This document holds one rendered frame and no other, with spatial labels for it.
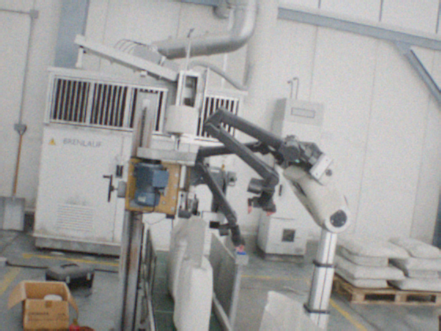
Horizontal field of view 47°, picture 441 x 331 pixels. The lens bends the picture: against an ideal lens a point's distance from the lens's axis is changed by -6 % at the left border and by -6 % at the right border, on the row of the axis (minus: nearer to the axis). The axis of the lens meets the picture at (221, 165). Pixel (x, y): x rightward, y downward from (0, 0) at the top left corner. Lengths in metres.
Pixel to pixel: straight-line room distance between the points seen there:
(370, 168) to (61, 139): 4.54
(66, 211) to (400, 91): 5.19
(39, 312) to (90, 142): 2.58
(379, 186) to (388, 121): 0.99
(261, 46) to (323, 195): 4.12
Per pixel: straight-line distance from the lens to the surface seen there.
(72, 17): 6.99
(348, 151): 7.93
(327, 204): 2.66
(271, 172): 2.43
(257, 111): 6.45
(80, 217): 6.07
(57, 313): 3.97
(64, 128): 6.01
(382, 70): 8.22
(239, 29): 5.66
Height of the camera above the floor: 1.53
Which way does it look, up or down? 3 degrees down
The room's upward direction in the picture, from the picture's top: 7 degrees clockwise
